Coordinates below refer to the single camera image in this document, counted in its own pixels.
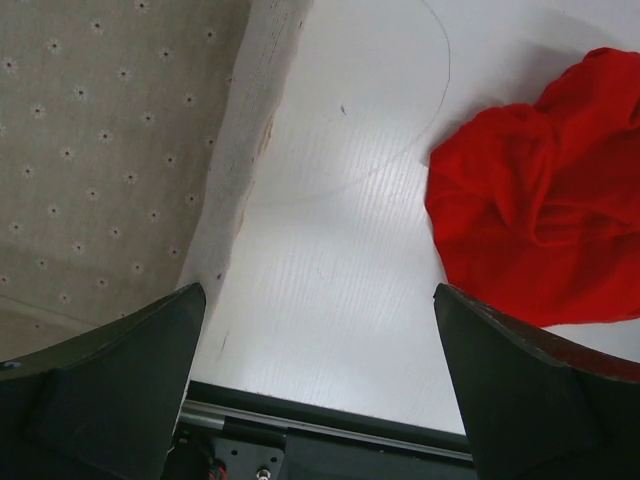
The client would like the red t shirt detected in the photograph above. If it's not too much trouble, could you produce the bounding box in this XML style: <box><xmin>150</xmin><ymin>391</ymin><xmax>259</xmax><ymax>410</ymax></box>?
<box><xmin>425</xmin><ymin>48</ymin><xmax>639</xmax><ymax>327</ymax></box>

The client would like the wicker basket with cloth liner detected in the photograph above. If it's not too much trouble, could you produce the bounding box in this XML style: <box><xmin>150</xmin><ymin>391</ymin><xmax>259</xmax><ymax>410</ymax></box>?
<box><xmin>1</xmin><ymin>1</ymin><xmax>311</xmax><ymax>360</ymax></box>

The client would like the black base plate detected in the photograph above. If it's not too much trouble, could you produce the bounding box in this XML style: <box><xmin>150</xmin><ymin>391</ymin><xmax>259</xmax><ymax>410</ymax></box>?
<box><xmin>166</xmin><ymin>381</ymin><xmax>477</xmax><ymax>479</ymax></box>

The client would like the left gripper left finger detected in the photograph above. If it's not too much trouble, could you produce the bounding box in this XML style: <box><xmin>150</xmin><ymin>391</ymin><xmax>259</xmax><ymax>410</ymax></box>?
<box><xmin>1</xmin><ymin>283</ymin><xmax>206</xmax><ymax>479</ymax></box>

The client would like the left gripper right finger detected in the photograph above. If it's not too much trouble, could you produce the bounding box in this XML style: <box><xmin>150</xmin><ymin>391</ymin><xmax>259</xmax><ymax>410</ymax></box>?
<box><xmin>434</xmin><ymin>284</ymin><xmax>639</xmax><ymax>479</ymax></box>

